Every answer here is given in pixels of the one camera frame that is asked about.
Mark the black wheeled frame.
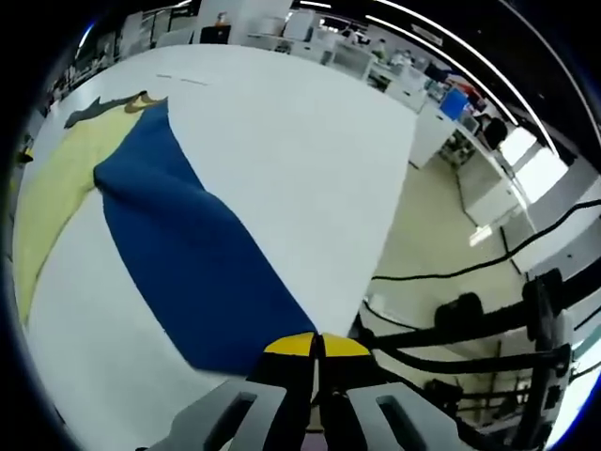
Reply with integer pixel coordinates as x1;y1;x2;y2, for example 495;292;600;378
356;270;577;424

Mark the yellow blue black garment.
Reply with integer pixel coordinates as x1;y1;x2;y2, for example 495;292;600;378
12;88;318;377

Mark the white strip template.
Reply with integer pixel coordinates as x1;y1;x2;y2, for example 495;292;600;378
154;71;210;87

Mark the white square pillar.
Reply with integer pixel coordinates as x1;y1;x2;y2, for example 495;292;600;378
232;0;293;39

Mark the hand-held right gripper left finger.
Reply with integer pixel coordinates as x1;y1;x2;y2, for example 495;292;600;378
147;331;316;451

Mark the white counter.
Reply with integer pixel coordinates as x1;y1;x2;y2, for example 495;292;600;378
412;110;534;241

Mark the black cabinet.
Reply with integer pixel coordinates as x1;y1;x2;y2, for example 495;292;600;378
200;25;232;46

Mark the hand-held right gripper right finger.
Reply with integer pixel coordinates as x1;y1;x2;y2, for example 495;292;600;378
316;331;475;451

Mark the white shelf cabinet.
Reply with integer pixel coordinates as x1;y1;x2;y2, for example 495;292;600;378
328;44;377;79

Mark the black floor cable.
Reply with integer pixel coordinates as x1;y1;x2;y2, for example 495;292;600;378
370;199;601;283

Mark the blue bin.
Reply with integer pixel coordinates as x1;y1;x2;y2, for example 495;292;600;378
439;87;471;121

